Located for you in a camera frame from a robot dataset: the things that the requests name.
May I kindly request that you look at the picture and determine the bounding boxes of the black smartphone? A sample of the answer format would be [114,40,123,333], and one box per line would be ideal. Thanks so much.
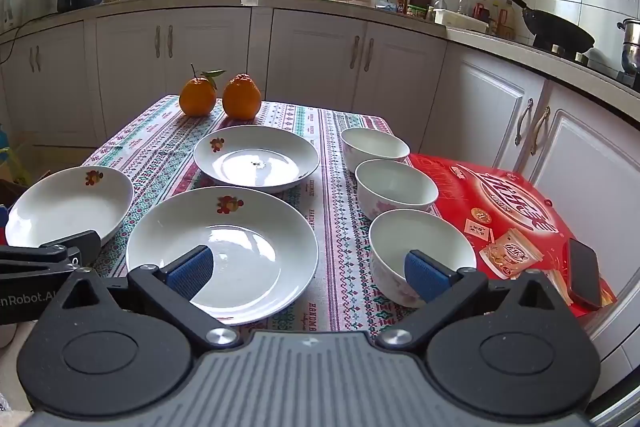
[565,237,604,312]

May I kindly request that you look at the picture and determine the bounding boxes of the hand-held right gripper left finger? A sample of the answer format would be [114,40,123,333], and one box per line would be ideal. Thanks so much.
[60,245,247,351]

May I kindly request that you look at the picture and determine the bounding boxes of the white plate with fruit print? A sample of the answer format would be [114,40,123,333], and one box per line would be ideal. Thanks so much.
[126,186,319,326]
[193,125,321,194]
[5,166,135,254]

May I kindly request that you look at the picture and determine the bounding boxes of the black wok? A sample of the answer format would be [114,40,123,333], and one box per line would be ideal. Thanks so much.
[487,0,596,56]

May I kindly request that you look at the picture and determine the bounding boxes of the yellow oil bottle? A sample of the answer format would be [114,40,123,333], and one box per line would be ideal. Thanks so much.
[498,0,516,40]

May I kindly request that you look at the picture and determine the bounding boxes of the white plastic tray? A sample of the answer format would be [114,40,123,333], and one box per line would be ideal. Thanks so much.
[433,9,489,34]

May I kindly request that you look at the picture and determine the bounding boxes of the orange without leaf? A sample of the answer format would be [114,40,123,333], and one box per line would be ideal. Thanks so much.
[222,73,262,119]

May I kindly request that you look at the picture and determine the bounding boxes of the patterned tablecloth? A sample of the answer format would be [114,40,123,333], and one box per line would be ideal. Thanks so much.
[82,94,433,344]

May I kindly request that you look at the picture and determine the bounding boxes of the white kitchen cabinets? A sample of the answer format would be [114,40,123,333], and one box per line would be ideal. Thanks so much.
[0,2,640,358]

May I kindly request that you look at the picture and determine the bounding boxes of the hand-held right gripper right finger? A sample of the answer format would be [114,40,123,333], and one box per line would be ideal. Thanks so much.
[375,249,564,351]

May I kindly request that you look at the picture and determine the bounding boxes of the steel cooking pot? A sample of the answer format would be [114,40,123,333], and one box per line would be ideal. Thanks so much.
[617,18,640,76]

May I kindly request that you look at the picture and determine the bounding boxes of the orange with green leaf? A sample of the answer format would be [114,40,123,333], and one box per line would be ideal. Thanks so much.
[178,64,227,117]

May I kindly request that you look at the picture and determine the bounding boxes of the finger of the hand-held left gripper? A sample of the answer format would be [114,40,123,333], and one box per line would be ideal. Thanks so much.
[38,230,102,267]

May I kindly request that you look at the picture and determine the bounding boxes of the white electric kettle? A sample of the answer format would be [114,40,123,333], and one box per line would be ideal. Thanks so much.
[2,0,27,31]

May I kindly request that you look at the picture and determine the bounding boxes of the white bowl with pink flowers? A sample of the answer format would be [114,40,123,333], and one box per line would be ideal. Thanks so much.
[354,159,440,221]
[369,208,477,309]
[340,128,411,173]

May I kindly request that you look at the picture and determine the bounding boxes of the red gift box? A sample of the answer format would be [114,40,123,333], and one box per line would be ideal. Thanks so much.
[409,153,617,316]

